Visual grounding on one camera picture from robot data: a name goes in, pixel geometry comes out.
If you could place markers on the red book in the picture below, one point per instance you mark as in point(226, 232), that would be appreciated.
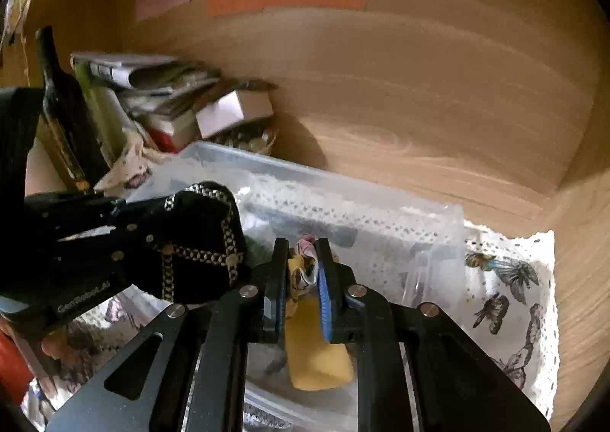
point(169, 134)

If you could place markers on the white butterfly print lace mat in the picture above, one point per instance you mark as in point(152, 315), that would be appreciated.
point(505, 298)

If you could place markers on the white lace cloth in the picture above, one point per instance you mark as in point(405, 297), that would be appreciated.
point(333, 209)

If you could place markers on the stack of papers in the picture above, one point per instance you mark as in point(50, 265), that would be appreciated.
point(157, 74)

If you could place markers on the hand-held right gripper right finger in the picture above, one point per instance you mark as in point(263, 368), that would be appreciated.
point(324, 298)

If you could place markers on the small white box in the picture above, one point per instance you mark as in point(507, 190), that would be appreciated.
point(233, 112)

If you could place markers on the black cloth with checkered trim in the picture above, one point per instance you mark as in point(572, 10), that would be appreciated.
point(202, 222)

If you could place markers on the clear plastic storage box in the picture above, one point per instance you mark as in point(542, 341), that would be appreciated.
point(238, 159)

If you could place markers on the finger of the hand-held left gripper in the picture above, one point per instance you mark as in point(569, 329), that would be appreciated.
point(157, 253)
point(138, 220)

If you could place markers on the dark glass bottle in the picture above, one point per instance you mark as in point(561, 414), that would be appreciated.
point(66, 112)

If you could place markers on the olive green box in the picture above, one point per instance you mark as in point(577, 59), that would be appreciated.
point(102, 117)

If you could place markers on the cream patterned cloth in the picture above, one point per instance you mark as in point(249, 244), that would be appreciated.
point(128, 165)

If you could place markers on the person's left hand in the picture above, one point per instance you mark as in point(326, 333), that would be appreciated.
point(56, 342)

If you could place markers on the yellow patterned cloth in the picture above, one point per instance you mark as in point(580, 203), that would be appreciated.
point(314, 365)

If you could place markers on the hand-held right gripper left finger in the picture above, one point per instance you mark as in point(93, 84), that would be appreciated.
point(277, 289)

